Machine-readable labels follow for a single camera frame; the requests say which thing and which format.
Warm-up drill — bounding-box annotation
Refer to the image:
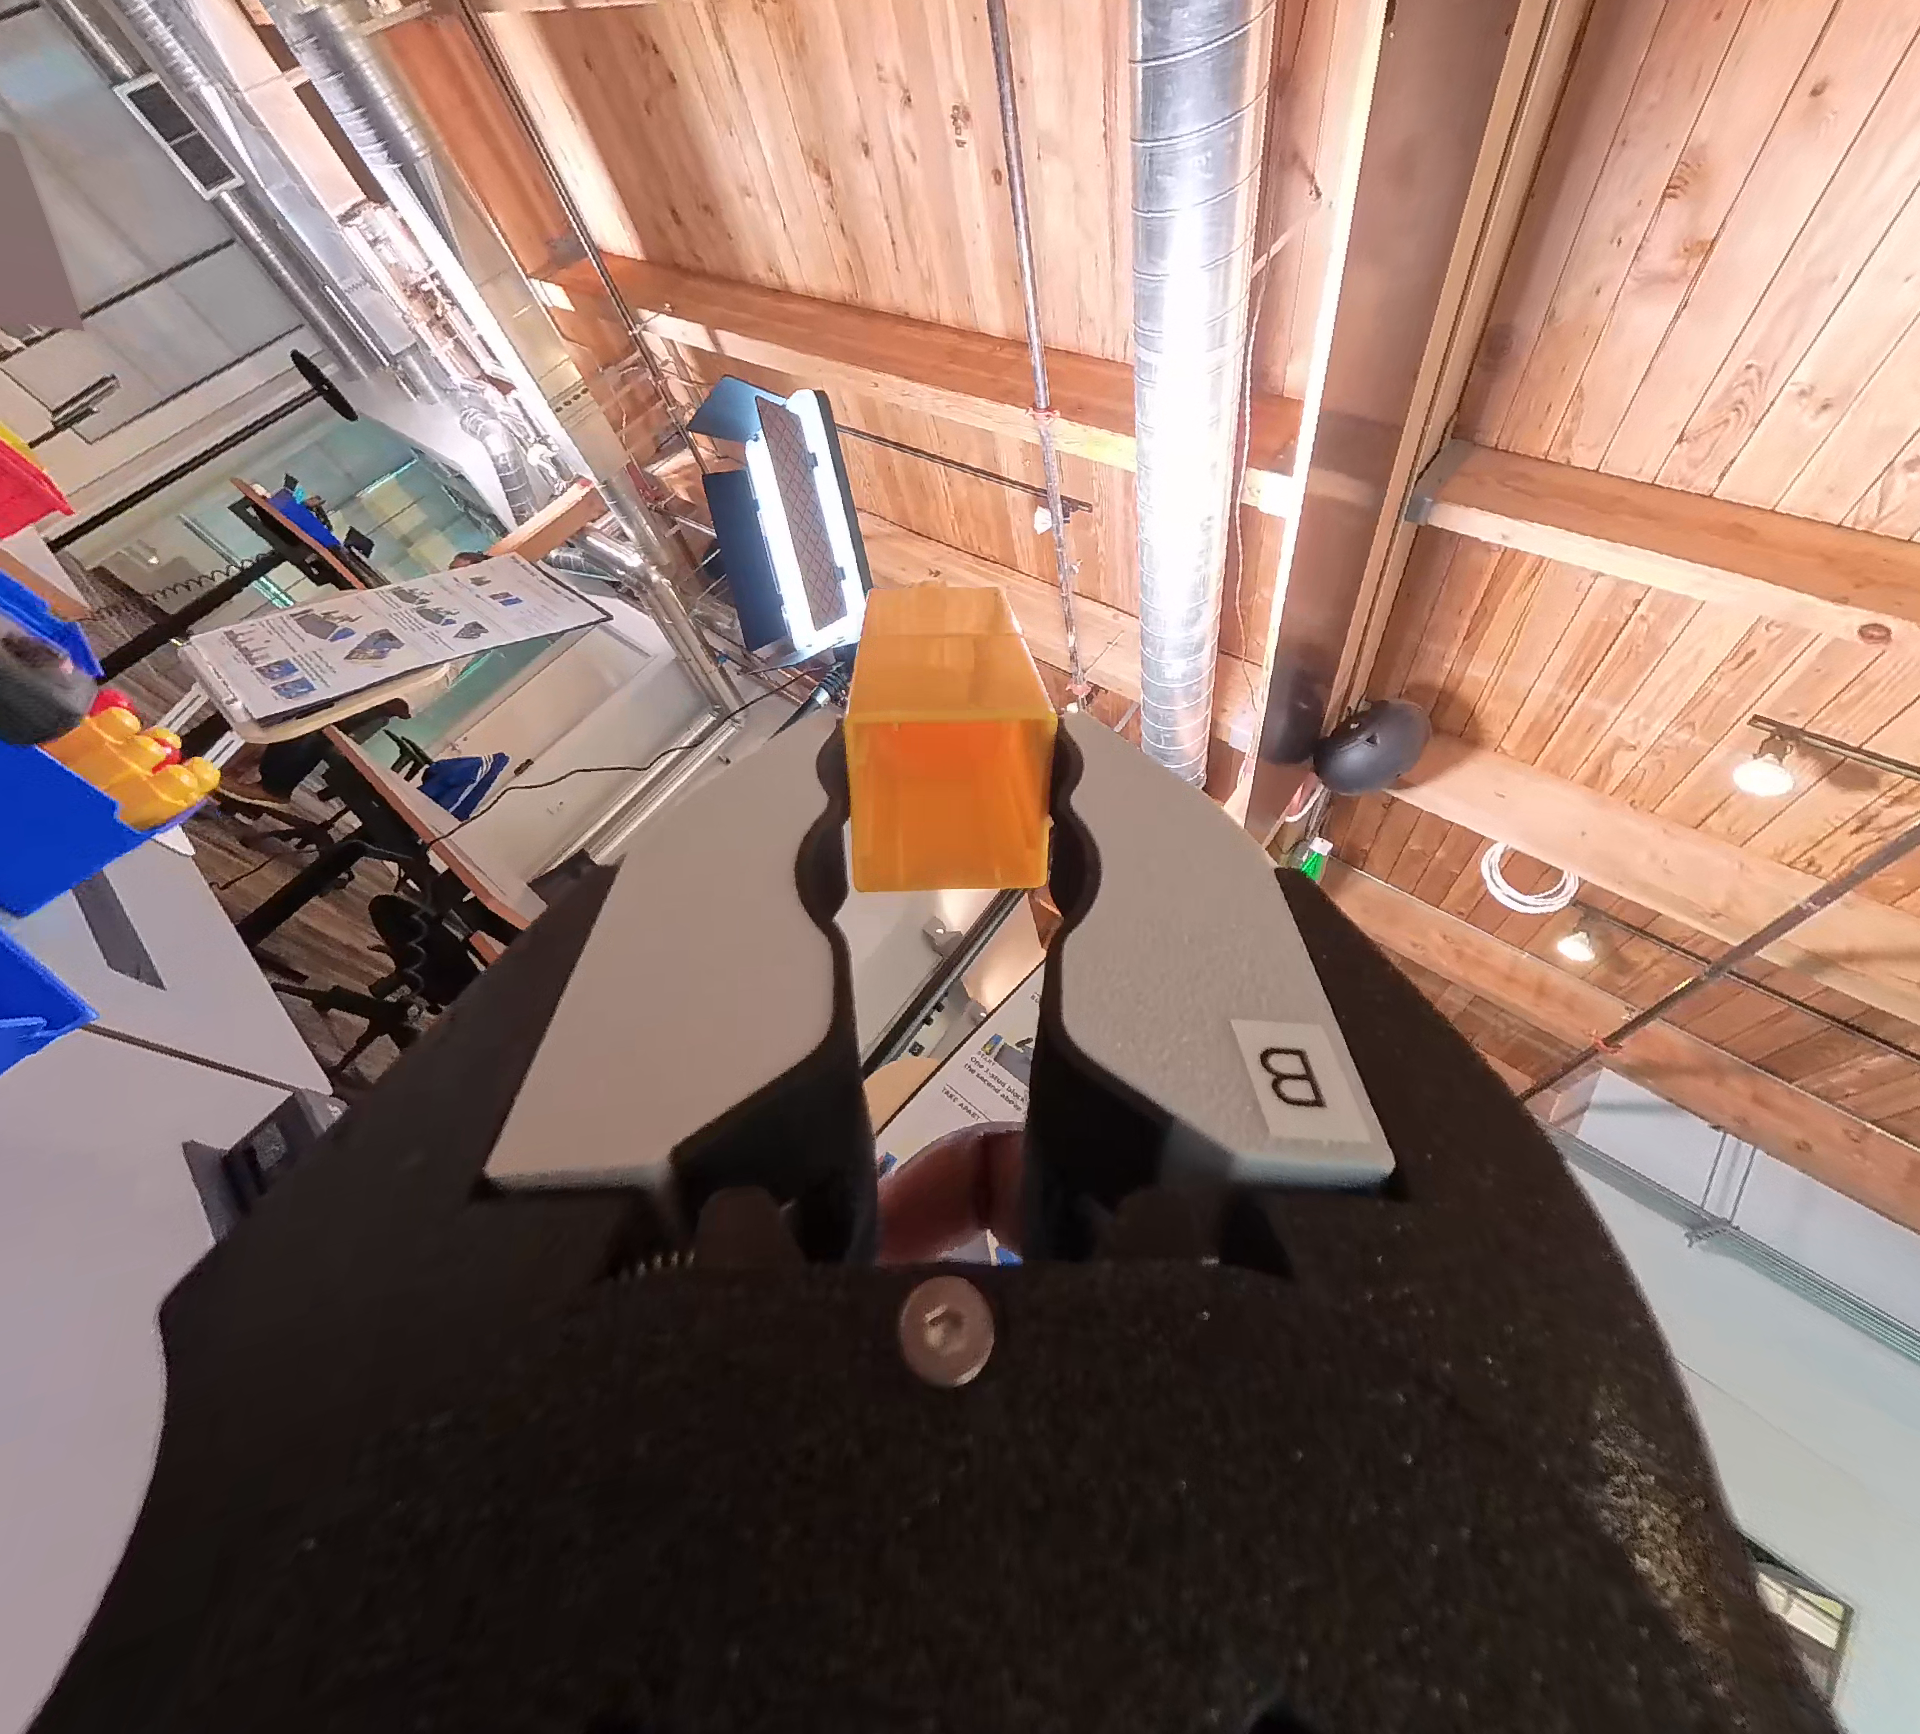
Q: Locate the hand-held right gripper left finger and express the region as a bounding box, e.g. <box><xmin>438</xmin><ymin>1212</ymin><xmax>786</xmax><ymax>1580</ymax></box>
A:
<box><xmin>482</xmin><ymin>713</ymin><xmax>862</xmax><ymax>1194</ymax></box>

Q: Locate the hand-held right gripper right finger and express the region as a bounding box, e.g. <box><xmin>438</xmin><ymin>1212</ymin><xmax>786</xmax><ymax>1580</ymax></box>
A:
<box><xmin>1038</xmin><ymin>709</ymin><xmax>1400</xmax><ymax>1191</ymax></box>

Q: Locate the pile of mega blocks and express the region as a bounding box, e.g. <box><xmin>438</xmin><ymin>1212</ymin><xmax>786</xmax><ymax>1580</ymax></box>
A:
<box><xmin>43</xmin><ymin>689</ymin><xmax>224</xmax><ymax>834</ymax></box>

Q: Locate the blue plastic storage bin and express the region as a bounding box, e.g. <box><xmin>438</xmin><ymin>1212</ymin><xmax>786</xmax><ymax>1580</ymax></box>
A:
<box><xmin>0</xmin><ymin>563</ymin><xmax>195</xmax><ymax>922</ymax></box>
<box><xmin>0</xmin><ymin>927</ymin><xmax>103</xmax><ymax>1073</ymax></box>

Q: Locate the yellow single-stud mega block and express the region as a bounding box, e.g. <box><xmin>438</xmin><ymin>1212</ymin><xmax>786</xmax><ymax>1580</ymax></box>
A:
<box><xmin>840</xmin><ymin>584</ymin><xmax>1067</xmax><ymax>896</ymax></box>

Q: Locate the red plastic storage bin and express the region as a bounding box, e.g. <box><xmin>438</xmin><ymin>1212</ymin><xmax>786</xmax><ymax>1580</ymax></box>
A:
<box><xmin>0</xmin><ymin>420</ymin><xmax>78</xmax><ymax>540</ymax></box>

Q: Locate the wooden desk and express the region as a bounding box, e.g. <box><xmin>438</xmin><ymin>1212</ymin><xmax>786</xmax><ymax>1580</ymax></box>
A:
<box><xmin>319</xmin><ymin>726</ymin><xmax>547</xmax><ymax>929</ymax></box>

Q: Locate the black ceiling dome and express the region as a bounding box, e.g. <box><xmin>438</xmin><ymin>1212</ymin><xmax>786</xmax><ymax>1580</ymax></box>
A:
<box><xmin>1315</xmin><ymin>696</ymin><xmax>1435</xmax><ymax>800</ymax></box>

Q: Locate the black office chair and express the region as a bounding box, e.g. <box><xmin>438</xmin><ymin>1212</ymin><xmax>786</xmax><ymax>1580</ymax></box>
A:
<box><xmin>237</xmin><ymin>889</ymin><xmax>501</xmax><ymax>1079</ymax></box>

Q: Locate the illustrated instruction poster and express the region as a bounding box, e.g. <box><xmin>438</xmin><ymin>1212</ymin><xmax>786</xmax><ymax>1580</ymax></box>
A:
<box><xmin>187</xmin><ymin>554</ymin><xmax>613</xmax><ymax>726</ymax></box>

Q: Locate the black power adapter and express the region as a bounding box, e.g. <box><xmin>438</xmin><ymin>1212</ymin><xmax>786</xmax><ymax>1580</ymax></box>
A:
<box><xmin>187</xmin><ymin>1086</ymin><xmax>345</xmax><ymax>1238</ymax></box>

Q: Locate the studio light panel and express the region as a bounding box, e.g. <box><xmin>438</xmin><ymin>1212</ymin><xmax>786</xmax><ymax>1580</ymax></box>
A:
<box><xmin>687</xmin><ymin>374</ymin><xmax>879</xmax><ymax>673</ymax></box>

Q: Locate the ceiling air vent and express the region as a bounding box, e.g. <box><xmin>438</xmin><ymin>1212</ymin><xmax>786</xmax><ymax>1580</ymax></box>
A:
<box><xmin>117</xmin><ymin>71</ymin><xmax>246</xmax><ymax>201</ymax></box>

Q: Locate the thin metal ceiling pipe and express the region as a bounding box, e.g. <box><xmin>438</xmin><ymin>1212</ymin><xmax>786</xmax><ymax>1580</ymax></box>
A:
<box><xmin>960</xmin><ymin>0</ymin><xmax>1093</xmax><ymax>704</ymax></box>

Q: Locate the black cable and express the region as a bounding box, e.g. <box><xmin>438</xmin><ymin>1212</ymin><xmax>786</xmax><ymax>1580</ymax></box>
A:
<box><xmin>446</xmin><ymin>689</ymin><xmax>846</xmax><ymax>840</ymax></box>

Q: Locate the white cable coil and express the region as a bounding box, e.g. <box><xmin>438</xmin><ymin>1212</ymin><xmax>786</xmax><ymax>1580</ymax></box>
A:
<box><xmin>1479</xmin><ymin>840</ymin><xmax>1585</xmax><ymax>917</ymax></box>

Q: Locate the silver ventilation duct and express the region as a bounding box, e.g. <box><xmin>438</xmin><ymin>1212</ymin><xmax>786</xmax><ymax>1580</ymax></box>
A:
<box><xmin>1118</xmin><ymin>0</ymin><xmax>1297</xmax><ymax>788</ymax></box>

